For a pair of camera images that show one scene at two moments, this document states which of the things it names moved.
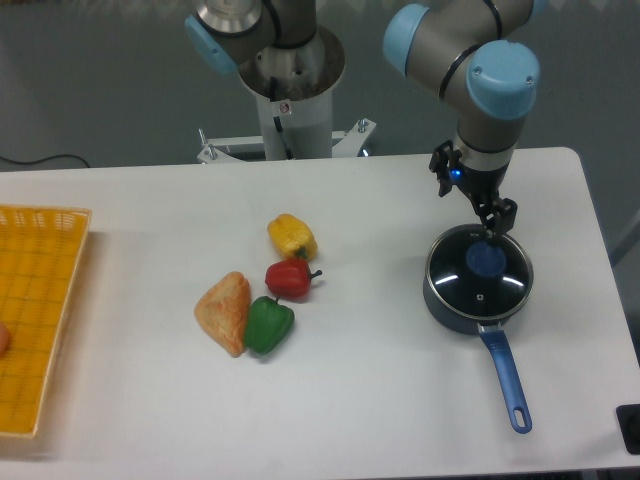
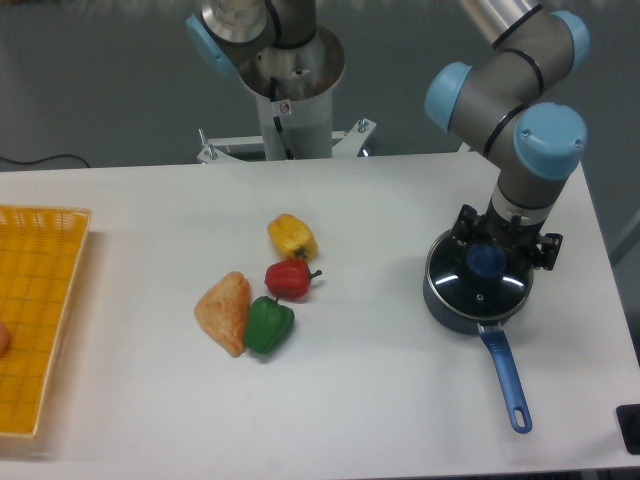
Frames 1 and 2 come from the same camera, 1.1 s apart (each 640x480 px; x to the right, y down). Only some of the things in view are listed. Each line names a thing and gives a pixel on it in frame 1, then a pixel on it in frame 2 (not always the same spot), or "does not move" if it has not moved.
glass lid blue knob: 470,275 does not move
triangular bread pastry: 223,309 does not move
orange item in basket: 5,339 does not move
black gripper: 480,185 -> 519,240
